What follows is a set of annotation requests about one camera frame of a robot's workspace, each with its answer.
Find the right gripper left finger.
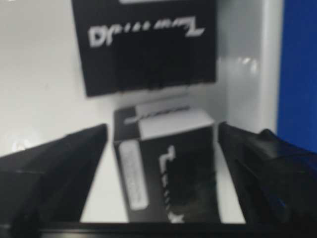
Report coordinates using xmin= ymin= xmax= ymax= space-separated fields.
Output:
xmin=0 ymin=124 xmax=107 ymax=238

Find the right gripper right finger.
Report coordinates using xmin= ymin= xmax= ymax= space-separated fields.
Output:
xmin=217 ymin=122 xmax=317 ymax=238

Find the black box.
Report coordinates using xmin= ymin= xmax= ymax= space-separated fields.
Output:
xmin=113 ymin=102 xmax=220 ymax=223
xmin=71 ymin=0 xmax=217 ymax=97

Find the black box in tray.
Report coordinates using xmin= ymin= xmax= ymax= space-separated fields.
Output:
xmin=71 ymin=0 xmax=217 ymax=97

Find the blue table cloth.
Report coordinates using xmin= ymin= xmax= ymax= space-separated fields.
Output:
xmin=277 ymin=0 xmax=317 ymax=152

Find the white plastic tray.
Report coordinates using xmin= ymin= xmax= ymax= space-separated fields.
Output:
xmin=0 ymin=0 xmax=284 ymax=224

